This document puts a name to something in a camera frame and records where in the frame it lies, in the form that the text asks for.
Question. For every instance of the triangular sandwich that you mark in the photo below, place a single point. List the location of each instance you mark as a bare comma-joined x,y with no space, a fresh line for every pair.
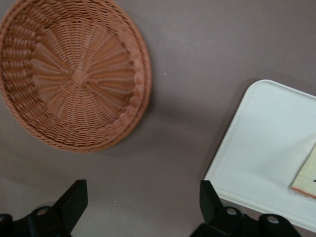
307,172

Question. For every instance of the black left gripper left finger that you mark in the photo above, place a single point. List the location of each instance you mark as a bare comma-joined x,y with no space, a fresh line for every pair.
61,217

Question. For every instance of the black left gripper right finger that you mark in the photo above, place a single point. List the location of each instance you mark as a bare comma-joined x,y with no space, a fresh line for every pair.
222,222

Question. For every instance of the round brown wicker basket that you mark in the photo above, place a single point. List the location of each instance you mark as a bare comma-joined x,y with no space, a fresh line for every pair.
74,76

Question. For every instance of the cream rectangular tray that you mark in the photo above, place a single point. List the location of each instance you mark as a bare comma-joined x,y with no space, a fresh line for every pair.
261,138

